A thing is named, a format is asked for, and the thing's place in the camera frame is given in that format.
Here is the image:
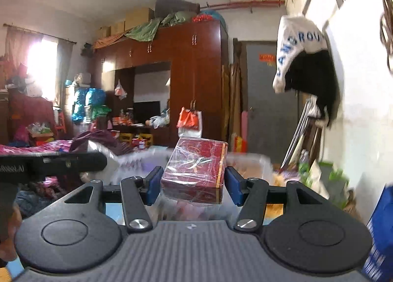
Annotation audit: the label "metal crutches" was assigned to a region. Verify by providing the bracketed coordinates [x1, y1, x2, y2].
[281, 96, 318, 170]

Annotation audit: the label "blue plastic bags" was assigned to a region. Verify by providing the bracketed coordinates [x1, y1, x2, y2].
[71, 87, 106, 122]

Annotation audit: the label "dark red box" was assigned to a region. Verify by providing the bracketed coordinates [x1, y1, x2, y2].
[161, 137, 228, 204]

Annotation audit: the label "grey door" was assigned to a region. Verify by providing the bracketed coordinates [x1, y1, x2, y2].
[240, 41, 299, 165]

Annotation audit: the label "green cloth on wardrobe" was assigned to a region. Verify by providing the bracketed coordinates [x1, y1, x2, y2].
[124, 11, 197, 42]

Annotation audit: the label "hanging brown bags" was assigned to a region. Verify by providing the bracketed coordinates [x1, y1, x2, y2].
[380, 0, 392, 74]

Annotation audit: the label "pink floral bed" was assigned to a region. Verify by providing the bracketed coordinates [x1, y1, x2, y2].
[0, 140, 73, 155]

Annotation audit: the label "green white tote bag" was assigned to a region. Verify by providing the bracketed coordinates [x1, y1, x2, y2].
[298, 160, 349, 209]

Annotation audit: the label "black television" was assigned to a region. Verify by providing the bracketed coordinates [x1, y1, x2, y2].
[133, 101, 161, 124]

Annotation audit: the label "purple clothes pile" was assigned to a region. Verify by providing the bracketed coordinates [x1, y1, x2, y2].
[69, 130, 133, 156]

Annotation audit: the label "white black hanging jacket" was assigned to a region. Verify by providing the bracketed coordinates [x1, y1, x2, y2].
[272, 15, 338, 127]

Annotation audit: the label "brown wooden wardrobe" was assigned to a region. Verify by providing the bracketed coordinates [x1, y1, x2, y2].
[88, 19, 228, 147]

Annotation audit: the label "orange white plastic bag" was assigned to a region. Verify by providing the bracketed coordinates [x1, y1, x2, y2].
[177, 107, 202, 138]

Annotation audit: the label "cardboard boxes on wardrobe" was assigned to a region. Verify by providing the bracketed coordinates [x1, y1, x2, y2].
[97, 7, 154, 39]

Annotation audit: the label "person's left hand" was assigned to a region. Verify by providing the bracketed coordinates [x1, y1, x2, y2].
[1, 202, 22, 262]

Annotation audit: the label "pink window curtain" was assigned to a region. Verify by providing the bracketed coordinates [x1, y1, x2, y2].
[4, 27, 43, 81]

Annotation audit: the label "white plastic basket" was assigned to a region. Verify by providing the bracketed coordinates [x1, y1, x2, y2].
[85, 141, 273, 223]

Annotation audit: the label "blue shopping bag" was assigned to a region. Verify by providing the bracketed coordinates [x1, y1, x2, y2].
[362, 186, 393, 281]

